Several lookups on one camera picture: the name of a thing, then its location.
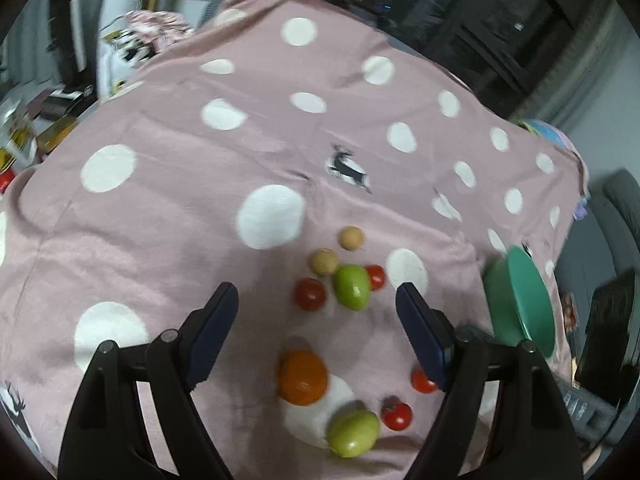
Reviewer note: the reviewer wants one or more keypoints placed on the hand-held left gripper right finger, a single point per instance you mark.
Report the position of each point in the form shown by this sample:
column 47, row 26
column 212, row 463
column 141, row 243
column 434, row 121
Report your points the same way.
column 422, row 340

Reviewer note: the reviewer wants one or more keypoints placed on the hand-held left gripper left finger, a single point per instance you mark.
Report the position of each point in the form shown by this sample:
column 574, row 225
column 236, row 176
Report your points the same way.
column 215, row 335

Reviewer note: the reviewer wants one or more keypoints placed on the red tomato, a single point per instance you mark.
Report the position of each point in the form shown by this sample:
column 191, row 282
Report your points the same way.
column 396, row 414
column 423, row 381
column 310, row 294
column 377, row 277

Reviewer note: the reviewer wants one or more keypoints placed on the orange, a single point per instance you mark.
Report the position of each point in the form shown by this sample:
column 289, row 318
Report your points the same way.
column 302, row 377

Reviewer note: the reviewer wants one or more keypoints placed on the green bowl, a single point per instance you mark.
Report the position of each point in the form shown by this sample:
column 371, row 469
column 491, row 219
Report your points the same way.
column 520, row 305

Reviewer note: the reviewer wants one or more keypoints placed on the green lime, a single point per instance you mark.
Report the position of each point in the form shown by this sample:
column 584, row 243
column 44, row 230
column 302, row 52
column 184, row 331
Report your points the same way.
column 352, row 434

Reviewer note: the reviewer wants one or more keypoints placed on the tan longan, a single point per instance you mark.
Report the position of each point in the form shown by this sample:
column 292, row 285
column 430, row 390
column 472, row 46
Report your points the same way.
column 352, row 237
column 324, row 262

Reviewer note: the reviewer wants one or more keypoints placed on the pink polka-dot blanket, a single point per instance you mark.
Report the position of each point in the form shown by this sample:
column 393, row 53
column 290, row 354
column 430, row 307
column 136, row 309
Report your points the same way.
column 200, row 210

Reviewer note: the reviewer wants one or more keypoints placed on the grey remote control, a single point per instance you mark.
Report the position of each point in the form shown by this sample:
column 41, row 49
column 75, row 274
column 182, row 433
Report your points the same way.
column 582, row 407

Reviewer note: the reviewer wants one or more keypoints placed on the grey armchair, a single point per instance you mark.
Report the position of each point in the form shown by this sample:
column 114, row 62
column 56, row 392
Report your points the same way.
column 615, row 220

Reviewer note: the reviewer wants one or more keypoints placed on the pastel blue pink cloth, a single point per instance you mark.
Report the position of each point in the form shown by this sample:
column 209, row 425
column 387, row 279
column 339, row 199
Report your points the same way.
column 547, row 132

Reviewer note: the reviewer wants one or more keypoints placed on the black flat box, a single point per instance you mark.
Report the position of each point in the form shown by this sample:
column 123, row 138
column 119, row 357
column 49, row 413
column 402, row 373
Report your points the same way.
column 65, row 102

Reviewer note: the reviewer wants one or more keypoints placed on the white and yellow box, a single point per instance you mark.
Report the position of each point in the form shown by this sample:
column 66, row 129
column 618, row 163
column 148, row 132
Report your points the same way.
column 15, row 135

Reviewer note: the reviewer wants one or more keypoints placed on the white printed box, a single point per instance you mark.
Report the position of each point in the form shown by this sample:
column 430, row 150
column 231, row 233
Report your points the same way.
column 117, row 65

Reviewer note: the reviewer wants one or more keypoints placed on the pink floral cloth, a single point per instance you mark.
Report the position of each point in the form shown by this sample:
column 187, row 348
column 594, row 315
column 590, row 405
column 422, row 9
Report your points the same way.
column 157, row 24

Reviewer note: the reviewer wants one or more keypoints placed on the dark glass cabinet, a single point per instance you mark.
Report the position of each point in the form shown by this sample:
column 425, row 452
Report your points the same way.
column 475, row 20

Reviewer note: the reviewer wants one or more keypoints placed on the black monitor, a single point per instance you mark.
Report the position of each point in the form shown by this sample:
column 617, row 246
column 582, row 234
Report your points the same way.
column 65, row 40

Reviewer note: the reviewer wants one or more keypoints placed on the grey office chair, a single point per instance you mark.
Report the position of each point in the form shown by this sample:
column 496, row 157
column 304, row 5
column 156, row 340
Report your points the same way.
column 220, row 2

